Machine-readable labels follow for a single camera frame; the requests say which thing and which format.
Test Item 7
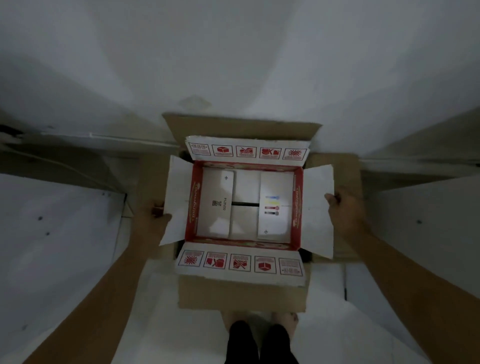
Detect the person's left hand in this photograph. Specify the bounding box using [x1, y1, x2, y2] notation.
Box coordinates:
[131, 202, 173, 247]

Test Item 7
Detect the person's right hand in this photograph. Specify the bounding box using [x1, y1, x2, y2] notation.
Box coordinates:
[323, 187, 371, 238]

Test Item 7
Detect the white and red carton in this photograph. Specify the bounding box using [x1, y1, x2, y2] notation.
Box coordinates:
[158, 135, 336, 288]

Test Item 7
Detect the large plain brown carton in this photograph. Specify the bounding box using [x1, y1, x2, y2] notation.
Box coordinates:
[136, 112, 364, 314]

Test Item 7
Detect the person's right forearm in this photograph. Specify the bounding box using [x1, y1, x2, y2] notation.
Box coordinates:
[344, 224, 480, 364]

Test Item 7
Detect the person's left forearm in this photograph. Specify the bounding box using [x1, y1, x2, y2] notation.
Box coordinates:
[22, 238, 151, 364]

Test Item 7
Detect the person's right foot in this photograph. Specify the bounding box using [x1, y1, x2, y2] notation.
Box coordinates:
[272, 311, 300, 334]

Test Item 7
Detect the person's right leg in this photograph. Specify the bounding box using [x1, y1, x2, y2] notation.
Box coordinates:
[260, 323, 300, 364]

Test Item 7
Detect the person's leg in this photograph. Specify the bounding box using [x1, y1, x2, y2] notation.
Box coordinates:
[260, 323, 300, 364]
[224, 320, 260, 364]

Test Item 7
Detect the person's left leg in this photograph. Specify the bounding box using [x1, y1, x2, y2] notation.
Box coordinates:
[224, 320, 260, 364]

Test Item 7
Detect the white packet with barcode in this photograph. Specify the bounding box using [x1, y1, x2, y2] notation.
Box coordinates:
[196, 167, 236, 239]

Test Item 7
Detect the white packet with coloured marks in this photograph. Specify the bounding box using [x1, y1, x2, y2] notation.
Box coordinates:
[256, 170, 296, 243]

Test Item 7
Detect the white cabinet side panel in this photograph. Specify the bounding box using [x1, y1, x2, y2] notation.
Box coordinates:
[344, 173, 480, 355]

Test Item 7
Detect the plain white packet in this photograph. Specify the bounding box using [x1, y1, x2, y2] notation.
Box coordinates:
[229, 205, 261, 241]
[231, 169, 262, 206]

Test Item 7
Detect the white cabinet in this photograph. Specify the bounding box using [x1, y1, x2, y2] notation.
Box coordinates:
[0, 172, 127, 364]

